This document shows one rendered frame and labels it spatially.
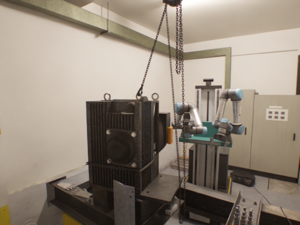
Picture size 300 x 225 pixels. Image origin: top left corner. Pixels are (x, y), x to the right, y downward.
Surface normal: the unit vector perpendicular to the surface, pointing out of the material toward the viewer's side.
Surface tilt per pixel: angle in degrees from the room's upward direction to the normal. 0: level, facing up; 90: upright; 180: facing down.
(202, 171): 90
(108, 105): 90
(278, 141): 90
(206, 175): 90
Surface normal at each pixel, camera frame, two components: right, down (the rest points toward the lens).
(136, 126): -0.37, 0.09
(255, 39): -0.57, 0.08
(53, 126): 0.82, 0.06
